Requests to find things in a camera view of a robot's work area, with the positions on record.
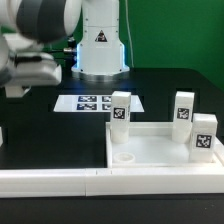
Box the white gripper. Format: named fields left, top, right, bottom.
left=7, top=52, right=62, bottom=86

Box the white square table top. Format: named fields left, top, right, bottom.
left=106, top=122, right=224, bottom=168

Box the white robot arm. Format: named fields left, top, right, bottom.
left=0, top=0, right=129, bottom=87

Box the white sheet with tags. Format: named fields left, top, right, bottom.
left=53, top=94, right=145, bottom=113

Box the white block at left edge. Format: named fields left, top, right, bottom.
left=0, top=127, right=3, bottom=147

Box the white front obstacle bar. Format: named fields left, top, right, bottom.
left=0, top=167, right=224, bottom=198

